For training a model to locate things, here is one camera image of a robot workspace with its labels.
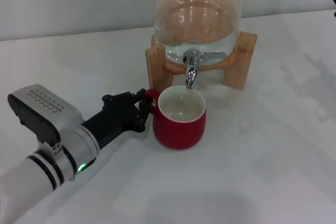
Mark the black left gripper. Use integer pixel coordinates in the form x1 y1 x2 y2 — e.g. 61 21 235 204
81 89 155 150

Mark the red ceramic cup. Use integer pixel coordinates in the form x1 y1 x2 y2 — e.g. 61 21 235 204
143 85 207 150

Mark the chrome faucet tap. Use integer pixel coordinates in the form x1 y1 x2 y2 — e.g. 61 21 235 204
183 49 227 90

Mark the wooden dispenser stand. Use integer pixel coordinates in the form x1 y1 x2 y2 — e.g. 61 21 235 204
145 31 257 96

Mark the clear glass dispenser jar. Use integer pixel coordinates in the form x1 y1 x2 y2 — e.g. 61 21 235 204
153 0 244 66

